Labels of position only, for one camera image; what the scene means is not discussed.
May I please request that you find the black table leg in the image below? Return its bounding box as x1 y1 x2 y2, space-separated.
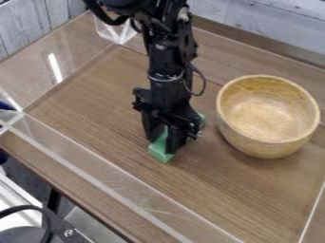
45 189 61 213

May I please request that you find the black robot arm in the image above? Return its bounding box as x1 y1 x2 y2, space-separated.
82 0 203 154

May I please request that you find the clear acrylic corner bracket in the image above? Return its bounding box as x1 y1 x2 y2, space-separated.
93 17 137 45

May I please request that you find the clear acrylic tray wall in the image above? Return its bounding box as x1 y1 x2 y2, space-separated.
0 87 243 243

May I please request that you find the green rectangular block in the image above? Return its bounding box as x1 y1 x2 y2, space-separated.
147 112 206 163

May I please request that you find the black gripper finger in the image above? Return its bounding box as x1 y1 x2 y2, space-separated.
165 125 187 154
141 112 164 142

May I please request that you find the wooden bowl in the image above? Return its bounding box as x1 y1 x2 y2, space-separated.
215 74 319 159

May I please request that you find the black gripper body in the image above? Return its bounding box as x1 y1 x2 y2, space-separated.
132 87 203 140

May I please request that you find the black cable loop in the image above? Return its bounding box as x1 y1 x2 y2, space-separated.
0 204 54 243

